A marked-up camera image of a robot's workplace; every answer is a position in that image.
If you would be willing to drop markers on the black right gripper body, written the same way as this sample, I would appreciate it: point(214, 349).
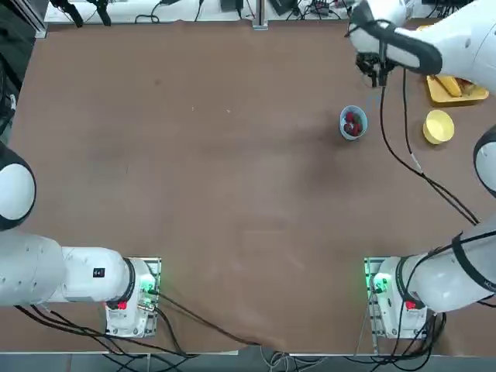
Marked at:
point(368, 62)

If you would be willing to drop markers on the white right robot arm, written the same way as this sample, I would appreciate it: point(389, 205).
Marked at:
point(457, 42)

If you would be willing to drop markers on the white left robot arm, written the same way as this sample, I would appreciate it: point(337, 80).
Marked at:
point(31, 267)

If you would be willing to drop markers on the light blue bowl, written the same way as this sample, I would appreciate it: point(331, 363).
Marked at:
point(343, 131)

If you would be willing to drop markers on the yellow bowl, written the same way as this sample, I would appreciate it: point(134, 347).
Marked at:
point(438, 128)

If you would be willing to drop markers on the yellow tray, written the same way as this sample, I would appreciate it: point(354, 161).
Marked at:
point(438, 98)

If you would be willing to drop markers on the yellow banana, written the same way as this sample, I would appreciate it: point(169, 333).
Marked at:
point(449, 87)

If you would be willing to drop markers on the black box with orange ports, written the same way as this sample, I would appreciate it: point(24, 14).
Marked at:
point(321, 4)

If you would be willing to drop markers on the black power adapter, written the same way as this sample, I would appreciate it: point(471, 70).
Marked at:
point(284, 5)

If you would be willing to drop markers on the black tripod leg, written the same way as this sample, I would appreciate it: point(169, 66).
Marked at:
point(73, 13)
point(102, 13)

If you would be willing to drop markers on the aluminium profile post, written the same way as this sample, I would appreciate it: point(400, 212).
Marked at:
point(260, 15)

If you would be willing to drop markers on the aluminium corner rail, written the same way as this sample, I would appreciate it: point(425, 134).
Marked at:
point(40, 23)

